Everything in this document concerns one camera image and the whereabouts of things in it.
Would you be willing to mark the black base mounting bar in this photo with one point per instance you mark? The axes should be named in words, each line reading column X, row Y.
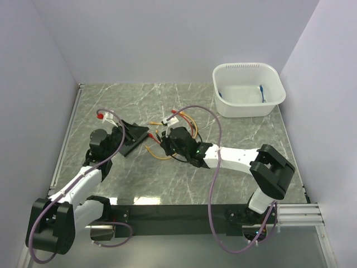
column 150, row 220

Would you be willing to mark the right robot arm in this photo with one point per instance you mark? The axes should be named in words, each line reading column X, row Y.
column 270, row 169

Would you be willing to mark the black network switch box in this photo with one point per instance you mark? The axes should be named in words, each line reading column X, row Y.
column 129, row 146

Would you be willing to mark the white plastic basin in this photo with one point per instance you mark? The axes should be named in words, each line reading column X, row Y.
column 246, row 89

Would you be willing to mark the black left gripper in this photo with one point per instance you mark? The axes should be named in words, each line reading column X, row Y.
column 134, row 132

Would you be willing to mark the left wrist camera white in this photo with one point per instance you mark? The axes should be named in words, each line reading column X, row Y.
column 106, row 117

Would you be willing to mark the aluminium frame rail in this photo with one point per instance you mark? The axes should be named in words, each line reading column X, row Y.
column 300, row 215

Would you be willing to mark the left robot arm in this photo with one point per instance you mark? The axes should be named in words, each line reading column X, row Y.
column 55, row 221

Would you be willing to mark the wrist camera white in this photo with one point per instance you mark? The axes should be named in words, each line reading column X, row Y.
column 169, row 122
column 106, row 117

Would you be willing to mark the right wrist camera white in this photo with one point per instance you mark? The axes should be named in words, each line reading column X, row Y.
column 169, row 122

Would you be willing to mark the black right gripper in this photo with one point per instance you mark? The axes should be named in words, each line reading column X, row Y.
column 165, row 143

